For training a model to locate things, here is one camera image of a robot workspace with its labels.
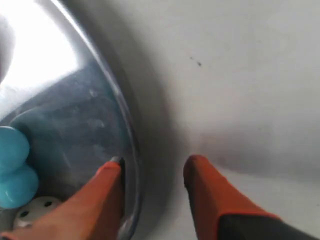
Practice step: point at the teal rubber bone toy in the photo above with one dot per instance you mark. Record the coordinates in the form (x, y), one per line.
(18, 181)

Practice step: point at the wooden die black dots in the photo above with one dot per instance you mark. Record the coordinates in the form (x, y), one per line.
(34, 210)

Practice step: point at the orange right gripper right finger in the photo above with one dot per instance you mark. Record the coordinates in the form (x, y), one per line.
(221, 212)

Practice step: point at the large round metal plate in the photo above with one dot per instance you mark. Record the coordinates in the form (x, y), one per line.
(57, 88)

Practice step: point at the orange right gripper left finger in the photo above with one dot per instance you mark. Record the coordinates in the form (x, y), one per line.
(93, 213)

